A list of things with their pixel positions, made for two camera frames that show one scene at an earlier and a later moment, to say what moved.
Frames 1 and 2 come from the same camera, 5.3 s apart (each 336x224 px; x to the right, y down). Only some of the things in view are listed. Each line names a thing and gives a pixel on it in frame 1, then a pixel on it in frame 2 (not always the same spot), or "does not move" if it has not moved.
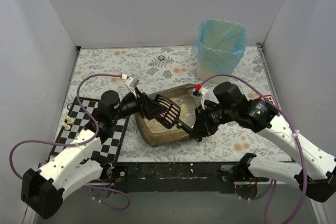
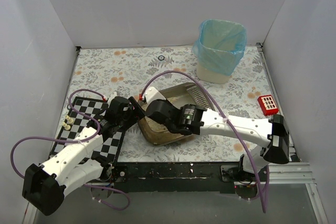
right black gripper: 200,123 to 153,109
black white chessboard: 81,110 does not move
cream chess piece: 67,127 does not move
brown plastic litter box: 155,133 does not move
